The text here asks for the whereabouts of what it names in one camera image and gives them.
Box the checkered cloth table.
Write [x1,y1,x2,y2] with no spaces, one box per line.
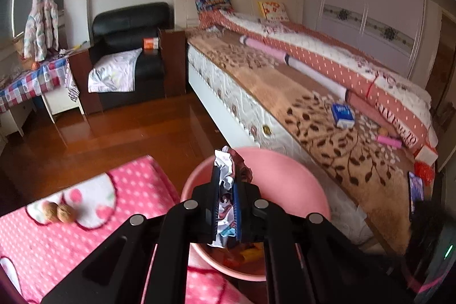
[0,56,80,114]

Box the white desk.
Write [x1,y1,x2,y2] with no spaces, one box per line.
[0,87,82,137]

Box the colourful printed pillow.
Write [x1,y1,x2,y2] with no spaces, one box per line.
[193,0,235,18]

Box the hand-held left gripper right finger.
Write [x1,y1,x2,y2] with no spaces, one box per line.
[233,181,417,304]

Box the red net bag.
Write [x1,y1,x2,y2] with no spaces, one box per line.
[414,162,433,181]

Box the yellow plastic bag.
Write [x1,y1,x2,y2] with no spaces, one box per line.
[240,249,264,264]

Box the floral white pillowcase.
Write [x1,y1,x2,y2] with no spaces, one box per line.
[88,48,143,93]

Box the white bed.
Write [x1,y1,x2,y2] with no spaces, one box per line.
[171,0,440,255]

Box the white box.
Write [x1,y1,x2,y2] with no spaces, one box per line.
[415,144,439,164]

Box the black leather armchair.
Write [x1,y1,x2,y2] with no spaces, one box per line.
[69,2,188,116]

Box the pink rolled mat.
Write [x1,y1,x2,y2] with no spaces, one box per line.
[239,35,348,100]

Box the pink polka dot blanket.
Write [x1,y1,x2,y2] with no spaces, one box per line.
[0,154,257,304]

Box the blue white tissue pack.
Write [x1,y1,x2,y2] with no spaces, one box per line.
[331,103,356,129]

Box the hanging printed puffer jacket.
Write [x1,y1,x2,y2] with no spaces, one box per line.
[23,0,59,62]

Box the black smartphone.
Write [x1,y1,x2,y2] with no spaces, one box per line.
[408,172,424,221]

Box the pink plastic basin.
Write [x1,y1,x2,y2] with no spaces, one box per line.
[180,147,332,282]

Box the pink polka dot quilt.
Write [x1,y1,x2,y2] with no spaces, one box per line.
[199,8,439,150]

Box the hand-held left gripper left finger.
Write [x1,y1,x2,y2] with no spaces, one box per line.
[41,165,219,304]

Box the yellow flower pillow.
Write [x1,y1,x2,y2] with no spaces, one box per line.
[257,1,290,23]

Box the pink tube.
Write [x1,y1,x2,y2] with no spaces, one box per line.
[377,135,403,148]

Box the bed with brown blanket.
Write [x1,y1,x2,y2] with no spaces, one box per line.
[188,30,437,256]

